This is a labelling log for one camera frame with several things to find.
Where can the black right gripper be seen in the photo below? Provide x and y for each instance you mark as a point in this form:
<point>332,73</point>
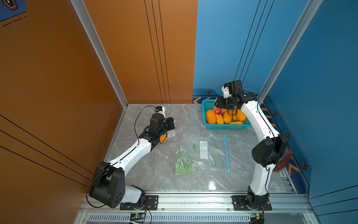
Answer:
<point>219,103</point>

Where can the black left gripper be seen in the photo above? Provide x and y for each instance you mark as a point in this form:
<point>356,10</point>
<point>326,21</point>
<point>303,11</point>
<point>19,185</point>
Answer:
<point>169,121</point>

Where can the clear zip-top bag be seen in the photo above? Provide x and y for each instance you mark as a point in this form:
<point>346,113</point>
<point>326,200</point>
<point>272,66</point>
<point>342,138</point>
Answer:
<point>180,117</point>

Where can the red pink mango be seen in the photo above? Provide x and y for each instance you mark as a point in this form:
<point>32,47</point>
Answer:
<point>217,111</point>

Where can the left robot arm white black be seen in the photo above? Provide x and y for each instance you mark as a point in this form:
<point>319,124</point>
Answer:
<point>108,184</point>

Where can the orange mango top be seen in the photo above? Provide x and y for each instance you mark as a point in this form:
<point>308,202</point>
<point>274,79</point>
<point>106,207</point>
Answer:
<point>227,117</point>

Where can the green printed zip bag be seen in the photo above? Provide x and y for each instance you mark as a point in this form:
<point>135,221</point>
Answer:
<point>185,162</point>

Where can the clear labelled zip bag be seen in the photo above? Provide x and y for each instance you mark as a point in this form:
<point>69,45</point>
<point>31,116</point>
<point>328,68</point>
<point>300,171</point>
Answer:
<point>206,150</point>

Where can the blue zipper clear bag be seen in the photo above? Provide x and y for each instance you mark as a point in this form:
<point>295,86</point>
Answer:
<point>219,162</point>

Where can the teal plastic basket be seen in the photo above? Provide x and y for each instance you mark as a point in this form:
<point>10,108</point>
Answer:
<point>209,104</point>

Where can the brown wedge stand clear plate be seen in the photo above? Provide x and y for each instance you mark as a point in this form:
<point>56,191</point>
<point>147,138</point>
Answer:
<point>283,162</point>

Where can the green circuit board left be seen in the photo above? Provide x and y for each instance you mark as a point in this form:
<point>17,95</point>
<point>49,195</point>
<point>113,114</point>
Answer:
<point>137,218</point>

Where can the right circuit board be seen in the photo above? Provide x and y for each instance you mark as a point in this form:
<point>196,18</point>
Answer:
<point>257,219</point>

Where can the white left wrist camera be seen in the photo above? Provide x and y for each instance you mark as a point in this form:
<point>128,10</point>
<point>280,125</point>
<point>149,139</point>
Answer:
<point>160,110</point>

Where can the aluminium corner post right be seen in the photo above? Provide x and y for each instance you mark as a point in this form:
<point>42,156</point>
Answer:
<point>299,29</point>

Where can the aluminium corner post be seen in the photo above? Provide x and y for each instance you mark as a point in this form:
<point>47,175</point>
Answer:
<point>299,29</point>
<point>94,38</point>

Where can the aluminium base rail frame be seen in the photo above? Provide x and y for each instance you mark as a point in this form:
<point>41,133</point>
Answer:
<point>203,207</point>

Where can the aluminium corner post left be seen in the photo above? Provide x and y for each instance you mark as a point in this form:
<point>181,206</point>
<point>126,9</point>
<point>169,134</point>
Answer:
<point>94,38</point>

